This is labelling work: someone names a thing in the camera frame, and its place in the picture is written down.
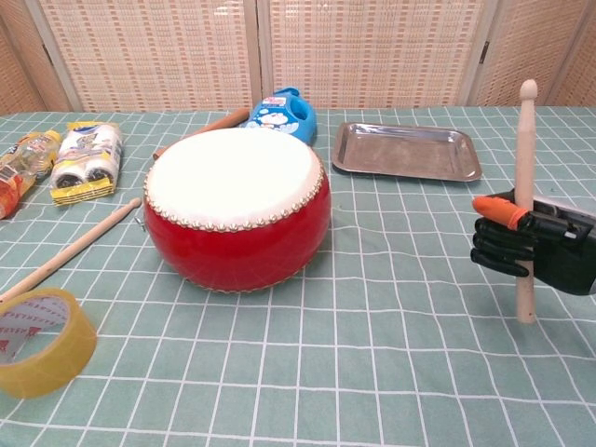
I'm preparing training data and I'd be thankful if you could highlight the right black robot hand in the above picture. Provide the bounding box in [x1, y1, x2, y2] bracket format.
[470, 188, 596, 297]

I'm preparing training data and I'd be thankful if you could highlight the wooden drumstick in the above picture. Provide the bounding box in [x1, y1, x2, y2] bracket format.
[0, 196, 142, 304]
[515, 78, 539, 325]

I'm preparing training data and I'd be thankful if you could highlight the rectangular steel tray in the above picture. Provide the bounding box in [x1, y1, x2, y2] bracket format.
[332, 121, 482, 183]

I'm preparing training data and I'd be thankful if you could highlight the red drum with white skin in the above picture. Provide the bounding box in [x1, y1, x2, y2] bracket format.
[142, 128, 332, 293]

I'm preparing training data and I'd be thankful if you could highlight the green checked tablecloth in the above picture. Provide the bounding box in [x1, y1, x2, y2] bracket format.
[0, 105, 596, 447]

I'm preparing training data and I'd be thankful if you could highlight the blue detergent bottle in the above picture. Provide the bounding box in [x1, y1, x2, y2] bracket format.
[245, 87, 318, 146]

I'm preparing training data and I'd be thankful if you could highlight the brown wooden rolling pin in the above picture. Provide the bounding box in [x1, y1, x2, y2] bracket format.
[152, 107, 251, 160]

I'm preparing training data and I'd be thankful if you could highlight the woven bamboo folding screen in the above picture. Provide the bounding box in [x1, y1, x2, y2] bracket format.
[0, 0, 596, 114]

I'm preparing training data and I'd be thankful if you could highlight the white yellow snack pack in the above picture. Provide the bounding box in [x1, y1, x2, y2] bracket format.
[48, 121, 124, 207]

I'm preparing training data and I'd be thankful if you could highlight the yellow packing tape roll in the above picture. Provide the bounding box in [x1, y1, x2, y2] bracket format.
[0, 287, 99, 400]

